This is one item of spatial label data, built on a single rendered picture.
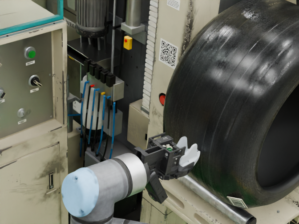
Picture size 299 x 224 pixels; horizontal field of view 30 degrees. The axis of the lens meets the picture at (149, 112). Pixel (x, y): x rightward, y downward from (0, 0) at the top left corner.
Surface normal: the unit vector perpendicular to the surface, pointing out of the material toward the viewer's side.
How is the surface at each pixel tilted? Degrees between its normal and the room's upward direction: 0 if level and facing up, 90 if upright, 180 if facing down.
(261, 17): 14
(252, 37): 28
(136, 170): 45
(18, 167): 90
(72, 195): 78
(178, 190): 0
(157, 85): 90
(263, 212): 0
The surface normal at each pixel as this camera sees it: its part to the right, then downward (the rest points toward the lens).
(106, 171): 0.32, -0.73
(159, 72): -0.74, 0.32
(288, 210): 0.07, -0.84
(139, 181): 0.69, 0.18
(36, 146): 0.66, 0.45
